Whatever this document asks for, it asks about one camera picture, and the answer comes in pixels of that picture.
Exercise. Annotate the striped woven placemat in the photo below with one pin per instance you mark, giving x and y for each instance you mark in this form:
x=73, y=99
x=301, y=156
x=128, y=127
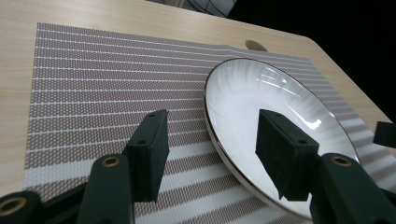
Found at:
x=109, y=93

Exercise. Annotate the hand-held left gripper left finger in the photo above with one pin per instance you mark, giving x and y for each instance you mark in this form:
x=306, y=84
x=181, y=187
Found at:
x=149, y=155

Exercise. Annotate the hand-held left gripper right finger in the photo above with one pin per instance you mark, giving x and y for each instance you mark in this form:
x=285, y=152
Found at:
x=283, y=155

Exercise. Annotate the white plate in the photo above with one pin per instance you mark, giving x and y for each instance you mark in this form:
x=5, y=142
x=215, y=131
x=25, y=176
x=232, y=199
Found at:
x=249, y=99

